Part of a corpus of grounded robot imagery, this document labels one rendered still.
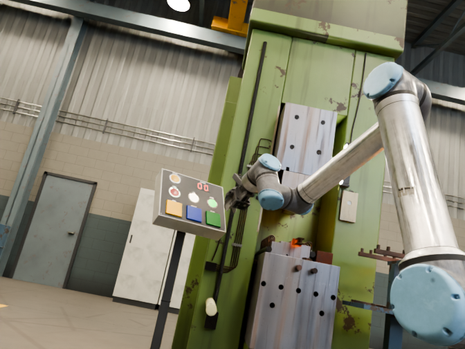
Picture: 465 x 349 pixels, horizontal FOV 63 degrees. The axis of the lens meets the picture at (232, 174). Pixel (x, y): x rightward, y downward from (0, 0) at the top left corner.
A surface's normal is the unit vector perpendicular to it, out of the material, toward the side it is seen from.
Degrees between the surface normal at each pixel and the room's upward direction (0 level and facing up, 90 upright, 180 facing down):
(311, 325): 90
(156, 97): 90
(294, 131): 90
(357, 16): 90
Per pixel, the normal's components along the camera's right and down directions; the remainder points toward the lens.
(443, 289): -0.82, -0.22
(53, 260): 0.10, -0.25
